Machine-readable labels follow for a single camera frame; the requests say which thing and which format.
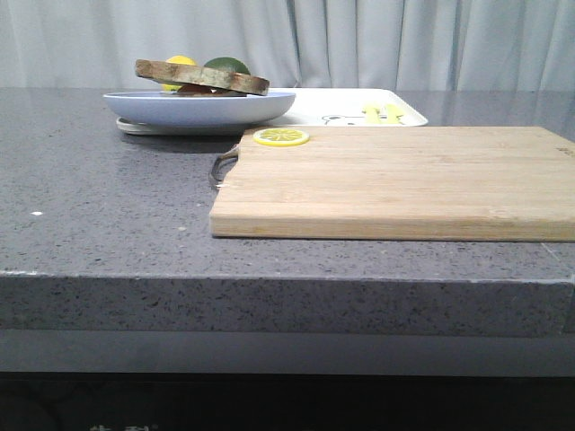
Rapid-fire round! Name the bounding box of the wooden cutting board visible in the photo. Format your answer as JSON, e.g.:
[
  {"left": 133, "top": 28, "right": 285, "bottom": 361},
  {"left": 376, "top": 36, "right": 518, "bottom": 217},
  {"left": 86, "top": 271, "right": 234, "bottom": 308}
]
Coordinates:
[{"left": 209, "top": 127, "right": 574, "bottom": 242}]

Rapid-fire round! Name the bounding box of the yellow plastic fork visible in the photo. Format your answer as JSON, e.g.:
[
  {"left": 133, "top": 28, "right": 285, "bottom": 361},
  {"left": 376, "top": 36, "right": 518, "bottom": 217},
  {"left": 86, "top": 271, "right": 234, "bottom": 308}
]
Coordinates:
[{"left": 362, "top": 103, "right": 383, "bottom": 125}]

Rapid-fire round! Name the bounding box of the white bear-print tray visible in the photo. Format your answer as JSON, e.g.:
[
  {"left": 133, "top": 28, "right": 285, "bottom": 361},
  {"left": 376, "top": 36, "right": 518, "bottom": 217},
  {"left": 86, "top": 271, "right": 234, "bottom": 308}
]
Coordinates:
[{"left": 115, "top": 87, "right": 429, "bottom": 136}]

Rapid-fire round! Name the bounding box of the metal cutting board handle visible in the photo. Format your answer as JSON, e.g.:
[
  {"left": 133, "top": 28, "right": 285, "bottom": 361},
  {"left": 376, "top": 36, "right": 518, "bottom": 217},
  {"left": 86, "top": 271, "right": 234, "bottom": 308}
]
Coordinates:
[{"left": 208, "top": 145, "right": 240, "bottom": 190}]

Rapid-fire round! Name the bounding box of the yellow plastic knife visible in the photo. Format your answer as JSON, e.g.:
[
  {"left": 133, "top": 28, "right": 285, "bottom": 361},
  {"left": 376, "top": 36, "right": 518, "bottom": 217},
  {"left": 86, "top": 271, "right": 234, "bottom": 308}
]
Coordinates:
[{"left": 385, "top": 103, "right": 404, "bottom": 125}]

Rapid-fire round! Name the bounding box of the yellow lemon slice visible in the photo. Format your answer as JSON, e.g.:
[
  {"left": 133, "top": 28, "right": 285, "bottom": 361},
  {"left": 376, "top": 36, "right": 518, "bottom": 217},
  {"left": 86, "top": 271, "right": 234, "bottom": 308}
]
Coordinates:
[{"left": 252, "top": 128, "right": 310, "bottom": 147}]

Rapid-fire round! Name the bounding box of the green lime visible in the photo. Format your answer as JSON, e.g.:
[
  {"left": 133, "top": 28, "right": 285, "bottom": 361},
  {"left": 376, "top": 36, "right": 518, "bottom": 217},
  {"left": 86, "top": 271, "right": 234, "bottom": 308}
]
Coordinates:
[{"left": 204, "top": 57, "right": 251, "bottom": 75}]

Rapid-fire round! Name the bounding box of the grey curtain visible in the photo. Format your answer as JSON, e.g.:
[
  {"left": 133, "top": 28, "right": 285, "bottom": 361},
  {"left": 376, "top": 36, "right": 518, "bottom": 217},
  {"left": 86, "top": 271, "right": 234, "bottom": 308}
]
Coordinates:
[{"left": 1, "top": 1, "right": 574, "bottom": 91}]

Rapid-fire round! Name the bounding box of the bread slice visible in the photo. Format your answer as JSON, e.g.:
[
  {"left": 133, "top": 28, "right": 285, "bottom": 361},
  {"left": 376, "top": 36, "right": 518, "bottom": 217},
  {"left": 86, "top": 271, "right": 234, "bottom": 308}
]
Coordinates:
[
  {"left": 161, "top": 84, "right": 247, "bottom": 97},
  {"left": 135, "top": 59, "right": 270, "bottom": 96}
]

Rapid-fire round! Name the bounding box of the rear yellow lemon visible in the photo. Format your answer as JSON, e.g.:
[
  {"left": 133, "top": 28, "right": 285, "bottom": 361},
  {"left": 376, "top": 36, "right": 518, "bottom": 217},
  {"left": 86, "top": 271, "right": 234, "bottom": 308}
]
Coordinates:
[{"left": 161, "top": 55, "right": 197, "bottom": 92}]

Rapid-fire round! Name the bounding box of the light blue round plate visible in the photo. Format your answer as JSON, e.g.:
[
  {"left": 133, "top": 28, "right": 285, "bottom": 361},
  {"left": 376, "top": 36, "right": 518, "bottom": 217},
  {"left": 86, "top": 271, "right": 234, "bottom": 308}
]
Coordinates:
[{"left": 103, "top": 91, "right": 296, "bottom": 128}]

